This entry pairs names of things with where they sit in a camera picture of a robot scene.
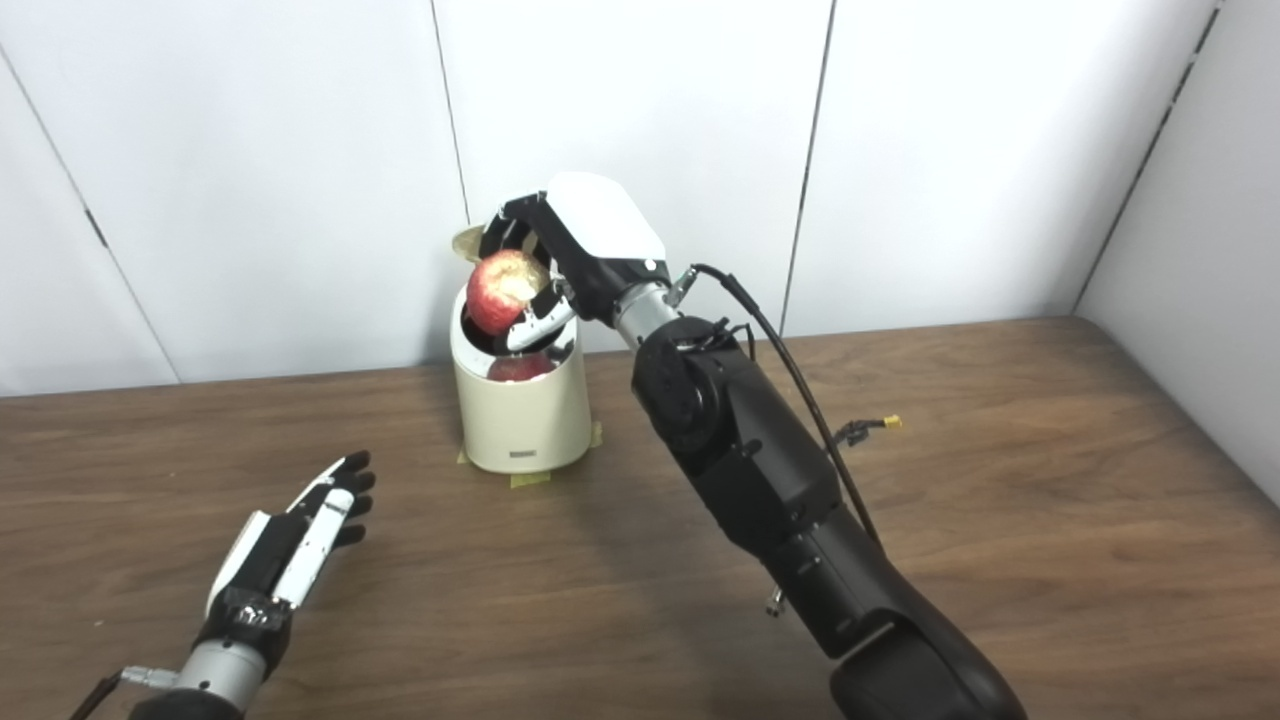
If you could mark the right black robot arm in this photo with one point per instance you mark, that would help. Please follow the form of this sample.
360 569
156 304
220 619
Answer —
750 460

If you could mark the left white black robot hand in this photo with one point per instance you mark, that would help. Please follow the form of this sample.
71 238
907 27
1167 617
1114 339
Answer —
265 555

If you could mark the cream-colored lidded bin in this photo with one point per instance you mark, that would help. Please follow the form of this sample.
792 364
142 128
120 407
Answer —
525 420

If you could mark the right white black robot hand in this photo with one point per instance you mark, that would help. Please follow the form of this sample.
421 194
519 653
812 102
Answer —
600 230

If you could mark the red apple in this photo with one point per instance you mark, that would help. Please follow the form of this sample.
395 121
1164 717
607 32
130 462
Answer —
495 290

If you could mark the wide yellow tape piece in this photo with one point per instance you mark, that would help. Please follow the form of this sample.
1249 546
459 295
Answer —
531 479

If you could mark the black wall panel hinge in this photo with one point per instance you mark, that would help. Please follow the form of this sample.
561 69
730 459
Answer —
96 228

